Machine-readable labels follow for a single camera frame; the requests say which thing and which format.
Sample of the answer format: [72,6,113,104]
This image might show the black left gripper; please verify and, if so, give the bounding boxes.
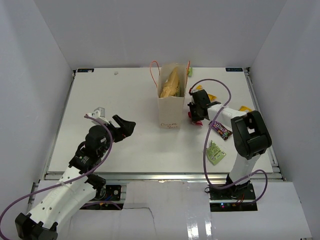
[98,114,136,157]

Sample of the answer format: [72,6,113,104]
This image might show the red snack packet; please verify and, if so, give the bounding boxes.
[188,111,203,126]

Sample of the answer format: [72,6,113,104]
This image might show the brown kraft chips bag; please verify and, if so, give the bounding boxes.
[160,67,180,98]

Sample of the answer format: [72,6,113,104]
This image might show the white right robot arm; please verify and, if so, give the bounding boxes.
[188,89,272,200]

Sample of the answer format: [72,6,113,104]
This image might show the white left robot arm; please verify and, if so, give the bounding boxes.
[15,113,136,240]

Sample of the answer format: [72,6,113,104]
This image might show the beige paper gift bag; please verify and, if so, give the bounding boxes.
[149,60,190,130]

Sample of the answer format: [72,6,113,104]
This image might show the yellow snack bar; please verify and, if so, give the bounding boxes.
[195,85,217,102]

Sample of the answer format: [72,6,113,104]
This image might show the green yellow candy wrapper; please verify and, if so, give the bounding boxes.
[187,67,193,77]

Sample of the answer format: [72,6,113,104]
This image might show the purple chocolate candy bar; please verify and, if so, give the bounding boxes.
[209,121,233,141]

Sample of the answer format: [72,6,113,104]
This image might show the small yellow snack packet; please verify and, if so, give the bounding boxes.
[239,105,252,113]

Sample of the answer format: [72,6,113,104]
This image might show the green snack packet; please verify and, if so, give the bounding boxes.
[205,140,226,166]

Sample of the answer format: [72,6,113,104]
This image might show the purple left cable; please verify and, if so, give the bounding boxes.
[0,113,124,238]

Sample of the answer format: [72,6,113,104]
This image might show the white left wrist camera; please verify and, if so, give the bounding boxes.
[84,107,110,126]

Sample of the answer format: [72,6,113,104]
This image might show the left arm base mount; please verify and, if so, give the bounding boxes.
[80,184,124,211]

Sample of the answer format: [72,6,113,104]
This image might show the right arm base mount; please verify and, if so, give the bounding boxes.
[204,183,258,213]

